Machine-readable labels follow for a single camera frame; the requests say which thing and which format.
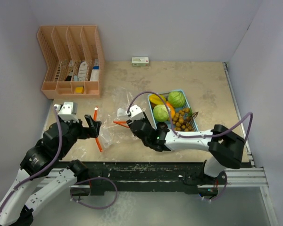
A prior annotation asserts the clear orange zip bag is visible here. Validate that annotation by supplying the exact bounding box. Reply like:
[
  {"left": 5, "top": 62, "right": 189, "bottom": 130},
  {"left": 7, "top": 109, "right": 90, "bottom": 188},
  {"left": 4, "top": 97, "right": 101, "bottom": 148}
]
[{"left": 98, "top": 87, "right": 142, "bottom": 151}]

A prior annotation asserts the yellow block in organizer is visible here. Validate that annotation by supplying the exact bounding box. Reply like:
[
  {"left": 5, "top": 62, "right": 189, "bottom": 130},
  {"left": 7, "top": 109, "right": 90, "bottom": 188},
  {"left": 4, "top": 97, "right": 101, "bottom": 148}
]
[{"left": 75, "top": 86, "right": 84, "bottom": 94}]

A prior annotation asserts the white blue box in organizer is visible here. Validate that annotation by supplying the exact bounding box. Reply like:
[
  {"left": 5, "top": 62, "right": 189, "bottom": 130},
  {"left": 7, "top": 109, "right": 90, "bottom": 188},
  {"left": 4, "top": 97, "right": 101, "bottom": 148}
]
[{"left": 90, "top": 59, "right": 100, "bottom": 81}]

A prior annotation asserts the pink desk organizer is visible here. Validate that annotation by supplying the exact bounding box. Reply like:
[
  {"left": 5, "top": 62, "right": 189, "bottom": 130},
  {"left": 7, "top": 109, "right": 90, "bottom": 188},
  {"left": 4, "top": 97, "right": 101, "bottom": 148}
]
[{"left": 37, "top": 25, "right": 105, "bottom": 99}]

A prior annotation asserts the green white small box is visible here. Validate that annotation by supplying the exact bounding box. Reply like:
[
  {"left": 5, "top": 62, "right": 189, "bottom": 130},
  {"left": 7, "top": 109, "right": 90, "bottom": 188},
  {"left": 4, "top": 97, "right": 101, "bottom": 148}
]
[{"left": 132, "top": 56, "right": 149, "bottom": 67}]

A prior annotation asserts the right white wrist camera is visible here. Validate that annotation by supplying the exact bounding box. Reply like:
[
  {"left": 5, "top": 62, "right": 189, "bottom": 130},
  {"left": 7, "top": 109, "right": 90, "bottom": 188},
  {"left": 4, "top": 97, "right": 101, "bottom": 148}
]
[{"left": 117, "top": 105, "right": 145, "bottom": 121}]

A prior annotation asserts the blue plastic basket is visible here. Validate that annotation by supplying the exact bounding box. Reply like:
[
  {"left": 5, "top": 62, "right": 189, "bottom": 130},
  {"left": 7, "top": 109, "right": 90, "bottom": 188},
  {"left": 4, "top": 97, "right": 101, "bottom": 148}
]
[{"left": 148, "top": 89, "right": 198, "bottom": 132}]

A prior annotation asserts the green cabbage front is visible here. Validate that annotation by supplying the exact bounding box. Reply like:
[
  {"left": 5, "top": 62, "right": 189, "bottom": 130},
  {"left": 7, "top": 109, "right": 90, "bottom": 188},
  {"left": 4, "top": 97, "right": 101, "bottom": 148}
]
[{"left": 153, "top": 105, "right": 169, "bottom": 122}]

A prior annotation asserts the green cabbage back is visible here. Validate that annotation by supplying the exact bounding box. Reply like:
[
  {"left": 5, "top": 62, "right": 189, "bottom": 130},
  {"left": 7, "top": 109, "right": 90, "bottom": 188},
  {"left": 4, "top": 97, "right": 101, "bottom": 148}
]
[{"left": 168, "top": 91, "right": 185, "bottom": 108}]

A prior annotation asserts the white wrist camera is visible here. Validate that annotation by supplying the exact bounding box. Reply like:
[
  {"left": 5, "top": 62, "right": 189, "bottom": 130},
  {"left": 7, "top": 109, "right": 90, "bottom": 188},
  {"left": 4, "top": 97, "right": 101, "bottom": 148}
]
[
  {"left": 54, "top": 102, "right": 79, "bottom": 122},
  {"left": 117, "top": 105, "right": 145, "bottom": 121}
]

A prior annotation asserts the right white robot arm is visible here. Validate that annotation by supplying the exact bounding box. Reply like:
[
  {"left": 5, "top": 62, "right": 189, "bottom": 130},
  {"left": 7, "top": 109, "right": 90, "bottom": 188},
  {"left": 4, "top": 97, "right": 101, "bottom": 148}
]
[{"left": 127, "top": 119, "right": 245, "bottom": 184}]

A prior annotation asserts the brown longan bunch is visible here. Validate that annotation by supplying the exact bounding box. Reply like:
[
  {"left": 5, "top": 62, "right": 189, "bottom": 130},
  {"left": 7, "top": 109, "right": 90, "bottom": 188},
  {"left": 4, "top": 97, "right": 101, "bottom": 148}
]
[{"left": 172, "top": 108, "right": 198, "bottom": 132}]

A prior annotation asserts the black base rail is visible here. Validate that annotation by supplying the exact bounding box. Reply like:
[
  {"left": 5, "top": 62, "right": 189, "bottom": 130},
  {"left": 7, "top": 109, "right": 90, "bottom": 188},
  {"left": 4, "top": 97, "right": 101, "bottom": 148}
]
[{"left": 47, "top": 161, "right": 229, "bottom": 196}]

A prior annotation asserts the green cabbage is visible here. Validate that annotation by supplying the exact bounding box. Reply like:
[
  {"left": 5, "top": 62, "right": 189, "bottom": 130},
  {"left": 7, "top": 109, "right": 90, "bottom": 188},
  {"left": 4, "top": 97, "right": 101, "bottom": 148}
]
[
  {"left": 168, "top": 91, "right": 185, "bottom": 108},
  {"left": 153, "top": 105, "right": 169, "bottom": 122}
]

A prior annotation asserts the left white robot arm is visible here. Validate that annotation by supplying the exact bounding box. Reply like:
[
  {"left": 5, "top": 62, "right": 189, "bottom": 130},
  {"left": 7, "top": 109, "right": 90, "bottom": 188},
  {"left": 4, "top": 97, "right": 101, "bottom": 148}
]
[{"left": 0, "top": 115, "right": 101, "bottom": 226}]

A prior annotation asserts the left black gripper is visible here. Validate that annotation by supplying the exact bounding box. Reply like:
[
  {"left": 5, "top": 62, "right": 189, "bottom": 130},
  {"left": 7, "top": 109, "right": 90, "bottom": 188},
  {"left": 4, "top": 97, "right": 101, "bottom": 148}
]
[{"left": 57, "top": 113, "right": 100, "bottom": 158}]

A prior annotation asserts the orange fruit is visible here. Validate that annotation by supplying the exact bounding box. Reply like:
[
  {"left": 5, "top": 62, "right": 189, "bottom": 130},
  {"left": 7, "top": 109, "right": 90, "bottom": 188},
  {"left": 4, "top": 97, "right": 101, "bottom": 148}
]
[{"left": 166, "top": 101, "right": 176, "bottom": 120}]

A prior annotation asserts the white tube in organizer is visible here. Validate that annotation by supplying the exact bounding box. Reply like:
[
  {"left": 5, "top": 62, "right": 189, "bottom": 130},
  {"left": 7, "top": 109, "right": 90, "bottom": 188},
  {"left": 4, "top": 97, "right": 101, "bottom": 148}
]
[{"left": 77, "top": 61, "right": 88, "bottom": 81}]

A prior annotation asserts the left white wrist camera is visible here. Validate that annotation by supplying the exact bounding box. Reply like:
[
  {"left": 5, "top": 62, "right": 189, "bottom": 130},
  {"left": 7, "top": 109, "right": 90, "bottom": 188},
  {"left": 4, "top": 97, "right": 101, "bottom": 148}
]
[{"left": 54, "top": 102, "right": 79, "bottom": 122}]

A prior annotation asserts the yellow starfruit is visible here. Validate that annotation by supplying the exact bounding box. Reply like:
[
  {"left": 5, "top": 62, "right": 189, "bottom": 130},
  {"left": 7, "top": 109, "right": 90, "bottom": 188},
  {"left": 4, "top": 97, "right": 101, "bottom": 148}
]
[{"left": 149, "top": 94, "right": 166, "bottom": 105}]

